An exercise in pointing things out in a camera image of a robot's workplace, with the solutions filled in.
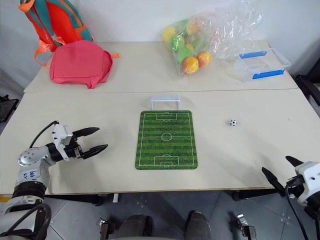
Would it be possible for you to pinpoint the orange teal backpack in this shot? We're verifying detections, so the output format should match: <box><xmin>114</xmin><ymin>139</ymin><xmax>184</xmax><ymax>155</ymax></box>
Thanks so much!
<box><xmin>17</xmin><ymin>0</ymin><xmax>121</xmax><ymax>68</ymax></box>

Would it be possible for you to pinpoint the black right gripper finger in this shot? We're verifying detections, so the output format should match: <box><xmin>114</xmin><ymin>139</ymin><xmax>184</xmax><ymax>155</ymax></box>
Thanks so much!
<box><xmin>261</xmin><ymin>166</ymin><xmax>286</xmax><ymax>197</ymax></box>
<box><xmin>285</xmin><ymin>155</ymin><xmax>304</xmax><ymax>168</ymax></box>

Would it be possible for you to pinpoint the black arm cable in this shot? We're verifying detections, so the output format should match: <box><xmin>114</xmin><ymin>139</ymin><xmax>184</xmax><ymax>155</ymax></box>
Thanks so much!
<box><xmin>285</xmin><ymin>184</ymin><xmax>310</xmax><ymax>240</ymax></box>
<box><xmin>28</xmin><ymin>120</ymin><xmax>60</xmax><ymax>150</ymax></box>

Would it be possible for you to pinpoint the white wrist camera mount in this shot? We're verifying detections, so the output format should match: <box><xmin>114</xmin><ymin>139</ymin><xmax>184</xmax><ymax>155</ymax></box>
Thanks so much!
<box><xmin>294</xmin><ymin>161</ymin><xmax>320</xmax><ymax>207</ymax></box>
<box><xmin>51</xmin><ymin>123</ymin><xmax>74</xmax><ymax>161</ymax></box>

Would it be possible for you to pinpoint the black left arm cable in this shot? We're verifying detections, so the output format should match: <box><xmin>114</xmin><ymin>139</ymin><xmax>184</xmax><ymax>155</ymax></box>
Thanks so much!
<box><xmin>28</xmin><ymin>120</ymin><xmax>60</xmax><ymax>150</ymax></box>

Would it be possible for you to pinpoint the dark rounded shape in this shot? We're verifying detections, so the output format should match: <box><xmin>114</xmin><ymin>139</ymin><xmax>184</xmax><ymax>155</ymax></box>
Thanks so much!
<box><xmin>185</xmin><ymin>210</ymin><xmax>214</xmax><ymax>240</ymax></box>

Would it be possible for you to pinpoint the orange yellow toy fruit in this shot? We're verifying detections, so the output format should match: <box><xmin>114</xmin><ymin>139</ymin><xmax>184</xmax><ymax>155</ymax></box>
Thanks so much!
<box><xmin>186</xmin><ymin>18</ymin><xmax>209</xmax><ymax>36</ymax></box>

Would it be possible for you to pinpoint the pink fabric bag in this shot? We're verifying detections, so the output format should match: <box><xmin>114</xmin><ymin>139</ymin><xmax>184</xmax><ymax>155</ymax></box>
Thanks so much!
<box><xmin>48</xmin><ymin>40</ymin><xmax>114</xmax><ymax>90</ymax></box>

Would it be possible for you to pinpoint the black crate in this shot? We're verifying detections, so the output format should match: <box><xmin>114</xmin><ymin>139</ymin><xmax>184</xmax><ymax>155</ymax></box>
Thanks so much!
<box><xmin>0</xmin><ymin>94</ymin><xmax>20</xmax><ymax>124</ymax></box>

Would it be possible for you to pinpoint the green toy fruit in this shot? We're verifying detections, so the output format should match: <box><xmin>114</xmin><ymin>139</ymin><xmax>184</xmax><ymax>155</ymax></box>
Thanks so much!
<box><xmin>170</xmin><ymin>35</ymin><xmax>186</xmax><ymax>52</ymax></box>
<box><xmin>176</xmin><ymin>47</ymin><xmax>194</xmax><ymax>65</ymax></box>

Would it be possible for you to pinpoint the red yellow toy peach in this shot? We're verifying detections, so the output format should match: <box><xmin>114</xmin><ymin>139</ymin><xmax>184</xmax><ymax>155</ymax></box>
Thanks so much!
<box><xmin>180</xmin><ymin>56</ymin><xmax>200</xmax><ymax>75</ymax></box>
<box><xmin>196</xmin><ymin>50</ymin><xmax>213</xmax><ymax>69</ymax></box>

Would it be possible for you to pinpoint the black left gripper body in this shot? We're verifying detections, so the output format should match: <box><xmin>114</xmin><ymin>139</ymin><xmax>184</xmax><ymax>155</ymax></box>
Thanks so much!
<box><xmin>63</xmin><ymin>136</ymin><xmax>85</xmax><ymax>161</ymax></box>

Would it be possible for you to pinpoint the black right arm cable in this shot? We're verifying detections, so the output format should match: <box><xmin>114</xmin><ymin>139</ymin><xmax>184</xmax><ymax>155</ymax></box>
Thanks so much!
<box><xmin>285</xmin><ymin>184</ymin><xmax>310</xmax><ymax>240</ymax></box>

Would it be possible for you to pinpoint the black equipment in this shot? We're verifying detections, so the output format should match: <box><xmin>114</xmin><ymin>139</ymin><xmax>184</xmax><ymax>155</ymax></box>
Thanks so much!
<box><xmin>295</xmin><ymin>66</ymin><xmax>320</xmax><ymax>109</ymax></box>

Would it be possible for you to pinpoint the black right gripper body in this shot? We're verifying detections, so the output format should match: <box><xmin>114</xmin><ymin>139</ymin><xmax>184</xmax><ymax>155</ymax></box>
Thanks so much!
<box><xmin>284</xmin><ymin>174</ymin><xmax>305</xmax><ymax>199</ymax></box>

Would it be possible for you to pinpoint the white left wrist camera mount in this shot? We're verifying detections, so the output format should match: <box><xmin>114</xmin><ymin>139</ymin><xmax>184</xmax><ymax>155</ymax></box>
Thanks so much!
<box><xmin>51</xmin><ymin>123</ymin><xmax>74</xmax><ymax>161</ymax></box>

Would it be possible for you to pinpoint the clear plastic bag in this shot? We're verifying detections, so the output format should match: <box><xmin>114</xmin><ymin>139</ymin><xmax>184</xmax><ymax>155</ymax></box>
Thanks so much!
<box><xmin>159</xmin><ymin>0</ymin><xmax>264</xmax><ymax>79</ymax></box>

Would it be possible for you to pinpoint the clear box with blue tape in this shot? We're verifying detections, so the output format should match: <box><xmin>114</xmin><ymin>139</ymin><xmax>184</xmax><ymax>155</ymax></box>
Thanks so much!
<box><xmin>233</xmin><ymin>47</ymin><xmax>292</xmax><ymax>84</ymax></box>

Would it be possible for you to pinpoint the green soccer field mat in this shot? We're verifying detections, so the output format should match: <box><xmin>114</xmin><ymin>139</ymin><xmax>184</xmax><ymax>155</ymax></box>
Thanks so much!
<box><xmin>135</xmin><ymin>110</ymin><xmax>199</xmax><ymax>171</ymax></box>

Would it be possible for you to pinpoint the small white goal frame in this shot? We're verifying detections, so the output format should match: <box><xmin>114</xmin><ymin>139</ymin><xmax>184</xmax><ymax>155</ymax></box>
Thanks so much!
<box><xmin>149</xmin><ymin>93</ymin><xmax>182</xmax><ymax>111</ymax></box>

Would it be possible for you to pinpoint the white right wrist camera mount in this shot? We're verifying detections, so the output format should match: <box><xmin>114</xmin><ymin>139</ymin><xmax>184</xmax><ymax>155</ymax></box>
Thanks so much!
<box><xmin>294</xmin><ymin>161</ymin><xmax>320</xmax><ymax>207</ymax></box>

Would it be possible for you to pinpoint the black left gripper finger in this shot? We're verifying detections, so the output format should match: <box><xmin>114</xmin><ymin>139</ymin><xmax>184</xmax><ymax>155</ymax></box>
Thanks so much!
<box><xmin>72</xmin><ymin>126</ymin><xmax>101</xmax><ymax>139</ymax></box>
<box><xmin>82</xmin><ymin>143</ymin><xmax>109</xmax><ymax>161</ymax></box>

